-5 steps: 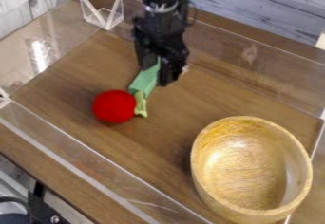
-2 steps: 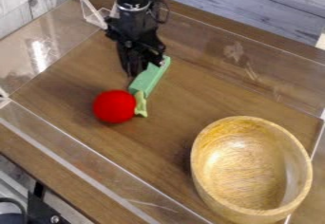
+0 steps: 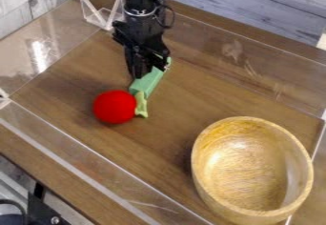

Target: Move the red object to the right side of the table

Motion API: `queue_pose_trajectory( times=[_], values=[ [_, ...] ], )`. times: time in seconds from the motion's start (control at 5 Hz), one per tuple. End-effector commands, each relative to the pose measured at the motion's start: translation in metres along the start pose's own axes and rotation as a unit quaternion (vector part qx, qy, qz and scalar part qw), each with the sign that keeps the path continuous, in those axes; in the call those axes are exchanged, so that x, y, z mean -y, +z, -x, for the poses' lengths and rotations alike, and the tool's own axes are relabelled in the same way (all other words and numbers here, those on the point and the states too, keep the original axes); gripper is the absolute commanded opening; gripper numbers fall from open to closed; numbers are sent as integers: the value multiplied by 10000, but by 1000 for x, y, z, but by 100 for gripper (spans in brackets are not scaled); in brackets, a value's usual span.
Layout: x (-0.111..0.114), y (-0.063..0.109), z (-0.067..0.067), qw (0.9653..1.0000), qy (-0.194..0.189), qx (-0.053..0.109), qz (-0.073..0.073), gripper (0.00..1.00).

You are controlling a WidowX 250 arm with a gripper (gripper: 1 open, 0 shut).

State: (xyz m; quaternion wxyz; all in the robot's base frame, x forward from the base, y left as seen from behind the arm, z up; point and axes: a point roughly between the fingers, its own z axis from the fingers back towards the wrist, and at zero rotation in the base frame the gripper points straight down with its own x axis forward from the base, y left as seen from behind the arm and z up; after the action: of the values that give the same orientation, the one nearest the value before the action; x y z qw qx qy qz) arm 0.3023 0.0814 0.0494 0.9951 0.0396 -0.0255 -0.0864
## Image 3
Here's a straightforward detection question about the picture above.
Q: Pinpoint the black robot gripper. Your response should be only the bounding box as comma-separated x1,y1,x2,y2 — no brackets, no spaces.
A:
114,10,170,79

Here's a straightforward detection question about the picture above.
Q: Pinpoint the red felt strawberry toy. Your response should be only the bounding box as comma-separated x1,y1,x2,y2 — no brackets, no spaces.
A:
94,90,149,124

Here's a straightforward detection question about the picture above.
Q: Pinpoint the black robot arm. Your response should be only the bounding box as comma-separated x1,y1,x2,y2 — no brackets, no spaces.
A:
113,0,175,79

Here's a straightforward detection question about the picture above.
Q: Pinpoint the green rectangular block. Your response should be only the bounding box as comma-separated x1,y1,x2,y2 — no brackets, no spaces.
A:
129,58,173,97

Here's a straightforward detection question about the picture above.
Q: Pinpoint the clear acrylic table barrier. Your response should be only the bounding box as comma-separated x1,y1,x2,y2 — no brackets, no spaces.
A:
0,0,326,225

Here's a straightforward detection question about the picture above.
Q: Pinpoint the wooden bowl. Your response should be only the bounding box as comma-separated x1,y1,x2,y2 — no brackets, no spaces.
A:
191,116,313,225

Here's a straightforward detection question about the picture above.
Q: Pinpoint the clear acrylic corner bracket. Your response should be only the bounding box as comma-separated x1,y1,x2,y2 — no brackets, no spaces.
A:
81,0,125,31

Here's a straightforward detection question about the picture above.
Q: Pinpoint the black clamp with cable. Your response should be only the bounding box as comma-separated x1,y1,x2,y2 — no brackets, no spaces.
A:
0,182,71,225

